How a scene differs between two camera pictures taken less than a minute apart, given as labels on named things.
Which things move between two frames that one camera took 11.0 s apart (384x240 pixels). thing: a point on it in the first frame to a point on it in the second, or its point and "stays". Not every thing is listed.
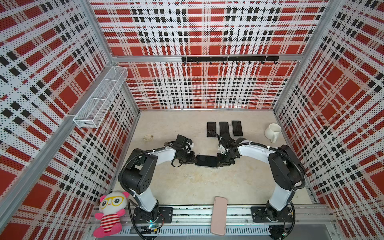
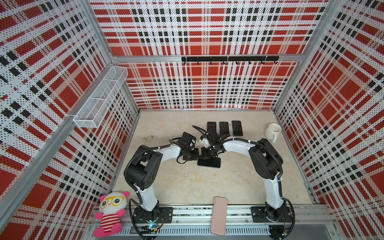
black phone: [224, 129] stays
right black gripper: [221, 162] to [205, 155]
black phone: [237, 128] stays
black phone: [211, 126] stays
